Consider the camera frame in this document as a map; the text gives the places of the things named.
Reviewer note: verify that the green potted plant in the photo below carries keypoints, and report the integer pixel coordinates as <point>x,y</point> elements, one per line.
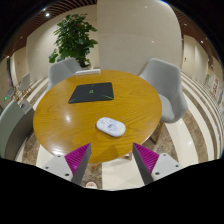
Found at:
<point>74,36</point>

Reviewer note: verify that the grey-green upholstered chair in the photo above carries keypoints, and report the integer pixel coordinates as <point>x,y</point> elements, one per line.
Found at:
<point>13,130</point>

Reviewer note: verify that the white cartoon-print computer mouse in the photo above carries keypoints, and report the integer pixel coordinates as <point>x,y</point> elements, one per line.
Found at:
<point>111,126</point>

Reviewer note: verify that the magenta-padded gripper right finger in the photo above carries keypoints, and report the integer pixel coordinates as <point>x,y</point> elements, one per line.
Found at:
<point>146,157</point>

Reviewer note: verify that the small white chair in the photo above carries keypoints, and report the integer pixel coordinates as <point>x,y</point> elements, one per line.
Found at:
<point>24,83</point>

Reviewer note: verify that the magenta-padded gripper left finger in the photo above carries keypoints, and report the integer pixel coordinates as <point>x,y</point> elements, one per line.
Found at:
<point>77,157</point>

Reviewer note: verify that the white power strip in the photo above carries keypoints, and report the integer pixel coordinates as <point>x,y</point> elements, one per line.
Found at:
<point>88,72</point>

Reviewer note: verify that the black mouse pad green lines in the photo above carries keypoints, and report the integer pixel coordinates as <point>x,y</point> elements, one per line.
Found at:
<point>91,92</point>

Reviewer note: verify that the grey shell chair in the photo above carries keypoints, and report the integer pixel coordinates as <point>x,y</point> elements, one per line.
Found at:
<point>60,70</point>
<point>166,86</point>

